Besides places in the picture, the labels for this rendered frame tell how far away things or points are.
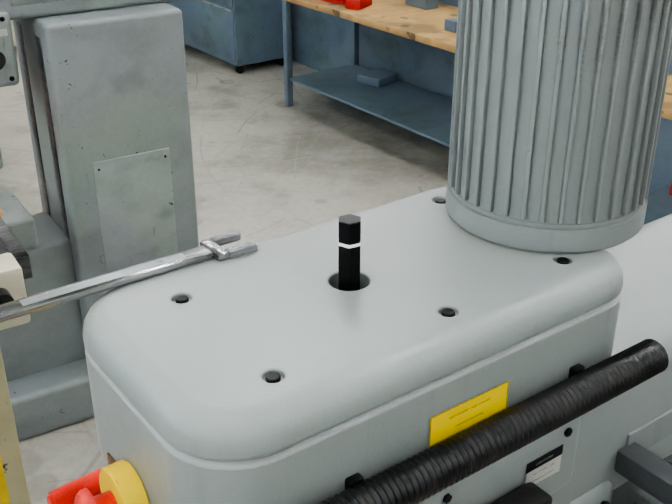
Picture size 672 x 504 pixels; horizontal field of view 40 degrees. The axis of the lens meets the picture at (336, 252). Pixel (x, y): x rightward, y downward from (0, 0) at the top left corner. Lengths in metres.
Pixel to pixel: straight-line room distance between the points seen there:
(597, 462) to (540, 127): 0.39
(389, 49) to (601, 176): 6.67
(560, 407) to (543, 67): 0.30
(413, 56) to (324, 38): 1.18
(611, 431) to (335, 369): 0.43
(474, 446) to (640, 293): 0.41
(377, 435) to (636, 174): 0.36
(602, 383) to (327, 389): 0.29
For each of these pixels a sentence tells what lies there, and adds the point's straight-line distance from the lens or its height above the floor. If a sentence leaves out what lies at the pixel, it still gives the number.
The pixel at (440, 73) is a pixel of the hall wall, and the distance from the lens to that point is 7.08.
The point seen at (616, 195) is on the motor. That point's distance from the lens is 0.89.
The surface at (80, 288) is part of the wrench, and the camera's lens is 0.82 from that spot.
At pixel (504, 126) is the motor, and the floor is 2.01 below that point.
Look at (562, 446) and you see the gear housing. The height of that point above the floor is 1.70.
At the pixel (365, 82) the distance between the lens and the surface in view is 7.16.
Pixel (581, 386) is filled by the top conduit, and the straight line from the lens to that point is 0.86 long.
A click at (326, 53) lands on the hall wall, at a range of 8.22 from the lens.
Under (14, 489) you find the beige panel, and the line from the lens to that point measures 3.01.
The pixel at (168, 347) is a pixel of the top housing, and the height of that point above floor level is 1.89.
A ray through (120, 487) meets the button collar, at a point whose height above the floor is 1.79.
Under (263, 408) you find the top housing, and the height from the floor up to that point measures 1.89.
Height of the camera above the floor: 2.29
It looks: 27 degrees down
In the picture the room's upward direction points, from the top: straight up
